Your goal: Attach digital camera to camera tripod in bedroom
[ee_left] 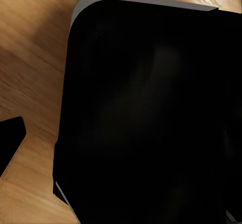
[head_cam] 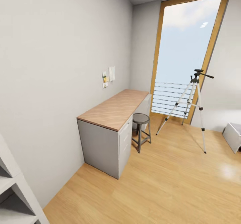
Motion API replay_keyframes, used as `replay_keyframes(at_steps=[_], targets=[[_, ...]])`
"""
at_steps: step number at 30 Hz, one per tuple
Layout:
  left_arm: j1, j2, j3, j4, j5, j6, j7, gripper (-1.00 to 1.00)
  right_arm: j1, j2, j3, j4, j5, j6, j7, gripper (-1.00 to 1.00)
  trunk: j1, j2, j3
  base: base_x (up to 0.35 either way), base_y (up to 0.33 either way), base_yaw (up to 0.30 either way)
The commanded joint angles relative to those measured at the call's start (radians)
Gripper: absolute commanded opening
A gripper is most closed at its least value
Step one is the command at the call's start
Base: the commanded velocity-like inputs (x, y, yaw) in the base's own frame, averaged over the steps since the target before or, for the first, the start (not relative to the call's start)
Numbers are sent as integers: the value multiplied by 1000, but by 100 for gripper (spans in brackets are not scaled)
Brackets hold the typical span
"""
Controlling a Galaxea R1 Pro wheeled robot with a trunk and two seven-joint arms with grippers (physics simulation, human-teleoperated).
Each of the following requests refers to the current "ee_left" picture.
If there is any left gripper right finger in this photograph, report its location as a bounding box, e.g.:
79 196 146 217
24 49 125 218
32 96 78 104
226 116 242 157

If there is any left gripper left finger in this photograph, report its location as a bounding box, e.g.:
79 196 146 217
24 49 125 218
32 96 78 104
0 116 26 177

